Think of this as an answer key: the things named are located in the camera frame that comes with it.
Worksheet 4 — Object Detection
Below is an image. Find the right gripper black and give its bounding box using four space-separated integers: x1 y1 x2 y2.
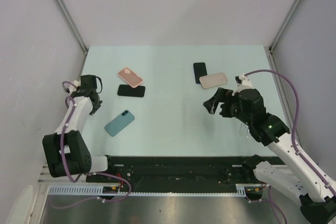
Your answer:
203 87 252 125

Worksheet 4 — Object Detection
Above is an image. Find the teal blue phone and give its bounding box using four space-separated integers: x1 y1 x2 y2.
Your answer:
104 110 135 137

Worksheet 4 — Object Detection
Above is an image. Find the black phone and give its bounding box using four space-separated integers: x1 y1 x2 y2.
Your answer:
193 62 207 84
117 84 145 98

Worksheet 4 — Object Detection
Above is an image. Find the pink phone case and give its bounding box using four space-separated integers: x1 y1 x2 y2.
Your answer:
118 68 143 88

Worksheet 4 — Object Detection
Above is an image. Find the clear transparent phone case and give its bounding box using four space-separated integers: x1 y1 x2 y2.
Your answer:
239 123 253 139

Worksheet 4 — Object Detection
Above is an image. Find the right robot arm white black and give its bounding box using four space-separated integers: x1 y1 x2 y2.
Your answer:
203 88 335 223

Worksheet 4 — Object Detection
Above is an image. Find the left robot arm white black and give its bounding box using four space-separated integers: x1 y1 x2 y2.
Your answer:
43 74 116 183

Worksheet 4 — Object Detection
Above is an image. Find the beige phone case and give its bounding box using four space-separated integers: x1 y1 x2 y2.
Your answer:
200 72 228 89

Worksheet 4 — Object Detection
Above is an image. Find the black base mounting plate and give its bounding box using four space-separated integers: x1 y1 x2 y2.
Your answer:
86 155 287 194

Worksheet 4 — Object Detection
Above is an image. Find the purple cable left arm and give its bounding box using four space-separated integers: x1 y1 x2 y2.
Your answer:
49 80 132 210

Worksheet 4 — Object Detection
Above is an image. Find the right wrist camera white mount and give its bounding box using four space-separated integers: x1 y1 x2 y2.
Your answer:
235 74 254 92

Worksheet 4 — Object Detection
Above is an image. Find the aluminium rail profile front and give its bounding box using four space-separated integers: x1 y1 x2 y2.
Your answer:
37 163 87 185

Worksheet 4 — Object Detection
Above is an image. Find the white slotted cable duct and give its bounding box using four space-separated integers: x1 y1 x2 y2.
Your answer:
48 184 263 197

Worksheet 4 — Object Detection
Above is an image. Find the left aluminium frame post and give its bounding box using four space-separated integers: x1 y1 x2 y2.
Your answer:
39 0 88 54

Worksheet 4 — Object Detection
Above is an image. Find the aluminium frame post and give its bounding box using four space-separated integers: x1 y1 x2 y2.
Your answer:
39 0 88 54
268 0 303 54

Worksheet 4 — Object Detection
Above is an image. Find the right aluminium frame post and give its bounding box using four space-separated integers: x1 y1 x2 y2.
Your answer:
268 0 303 54

